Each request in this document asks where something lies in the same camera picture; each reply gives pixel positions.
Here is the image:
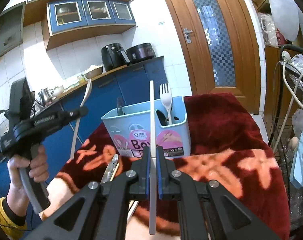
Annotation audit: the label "pink plastic fork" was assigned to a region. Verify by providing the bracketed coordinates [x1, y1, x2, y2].
[160, 83, 173, 125]

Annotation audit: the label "white power cable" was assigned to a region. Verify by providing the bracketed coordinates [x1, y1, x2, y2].
[272, 50, 303, 153]

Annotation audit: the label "bowl of popcorn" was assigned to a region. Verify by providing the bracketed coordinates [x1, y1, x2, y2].
[83, 65, 103, 79]

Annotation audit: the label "large steel fork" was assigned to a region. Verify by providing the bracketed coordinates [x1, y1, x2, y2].
[116, 97, 123, 116]

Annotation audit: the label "blue plastic utensil box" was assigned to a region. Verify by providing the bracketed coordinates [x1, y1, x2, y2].
[102, 96, 191, 159]

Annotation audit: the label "blue wall cabinet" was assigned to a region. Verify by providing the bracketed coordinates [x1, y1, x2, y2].
[23, 0, 136, 50]

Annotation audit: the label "white ceramic bowl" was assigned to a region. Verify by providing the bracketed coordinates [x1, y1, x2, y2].
[51, 86, 64, 98]

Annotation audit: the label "person's left hand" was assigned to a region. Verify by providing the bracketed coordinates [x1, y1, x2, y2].
[6, 144, 49, 217]

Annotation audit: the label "yellow sleeved left forearm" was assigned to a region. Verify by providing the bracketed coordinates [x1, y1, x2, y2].
[0, 197, 27, 239]

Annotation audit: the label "steel door handle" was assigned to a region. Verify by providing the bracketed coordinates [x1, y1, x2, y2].
[183, 28, 193, 44]

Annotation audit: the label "black air fryer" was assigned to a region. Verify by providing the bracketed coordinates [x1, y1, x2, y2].
[101, 43, 130, 72]

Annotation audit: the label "black wire rack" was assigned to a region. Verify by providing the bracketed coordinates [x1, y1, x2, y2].
[268, 44, 303, 239]

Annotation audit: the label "beige plastic spoon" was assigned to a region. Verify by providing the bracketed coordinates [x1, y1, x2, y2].
[69, 78, 92, 161]

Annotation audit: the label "light blue box lid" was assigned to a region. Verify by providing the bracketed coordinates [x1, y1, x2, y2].
[289, 131, 303, 189]

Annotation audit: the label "blue base cabinets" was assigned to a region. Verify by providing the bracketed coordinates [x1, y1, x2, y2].
[0, 56, 169, 230]

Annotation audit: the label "red floral fleece blanket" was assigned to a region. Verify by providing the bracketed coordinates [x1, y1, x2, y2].
[40, 93, 290, 239]

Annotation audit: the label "white plastic bag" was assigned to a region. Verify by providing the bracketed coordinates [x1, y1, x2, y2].
[269, 0, 299, 41]

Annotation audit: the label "wooden shelf unit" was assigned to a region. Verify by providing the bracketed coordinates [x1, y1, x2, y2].
[241, 0, 303, 138]

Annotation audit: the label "dark rice cooker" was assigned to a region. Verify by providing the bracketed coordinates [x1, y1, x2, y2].
[126, 43, 155, 64]

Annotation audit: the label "steel kettle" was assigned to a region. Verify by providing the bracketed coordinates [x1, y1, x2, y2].
[38, 88, 53, 106]

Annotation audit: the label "wooden door with glass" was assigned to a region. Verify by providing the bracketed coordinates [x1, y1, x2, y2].
[165, 0, 261, 114]

